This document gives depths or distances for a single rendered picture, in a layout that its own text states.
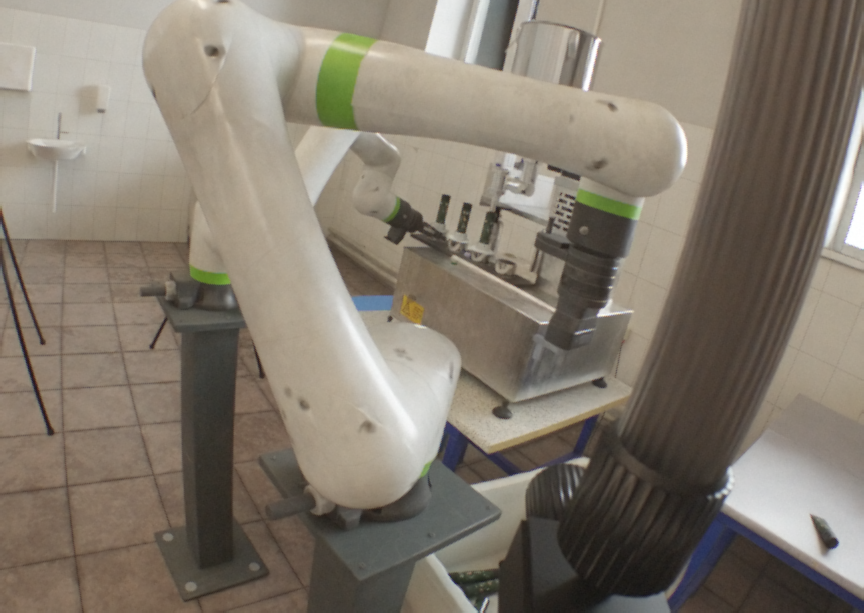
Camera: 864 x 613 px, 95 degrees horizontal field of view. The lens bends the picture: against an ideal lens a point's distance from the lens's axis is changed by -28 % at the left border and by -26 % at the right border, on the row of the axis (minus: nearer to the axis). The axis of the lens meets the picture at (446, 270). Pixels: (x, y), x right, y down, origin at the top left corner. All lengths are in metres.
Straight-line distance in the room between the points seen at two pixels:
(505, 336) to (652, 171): 0.89
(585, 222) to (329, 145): 0.62
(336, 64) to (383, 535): 0.57
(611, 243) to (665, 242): 2.23
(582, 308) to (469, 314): 0.77
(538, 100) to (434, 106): 0.11
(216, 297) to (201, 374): 0.20
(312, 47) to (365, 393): 0.37
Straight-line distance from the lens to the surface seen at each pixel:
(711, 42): 3.04
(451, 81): 0.54
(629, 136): 0.53
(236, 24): 0.48
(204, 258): 1.19
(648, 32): 3.23
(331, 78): 0.57
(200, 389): 1.32
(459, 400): 1.39
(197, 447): 1.42
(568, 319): 0.71
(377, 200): 1.54
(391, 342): 0.59
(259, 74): 0.47
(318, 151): 1.10
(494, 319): 1.37
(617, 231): 0.67
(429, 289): 1.56
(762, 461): 1.71
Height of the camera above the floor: 1.41
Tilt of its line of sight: 15 degrees down
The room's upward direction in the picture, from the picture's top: 14 degrees clockwise
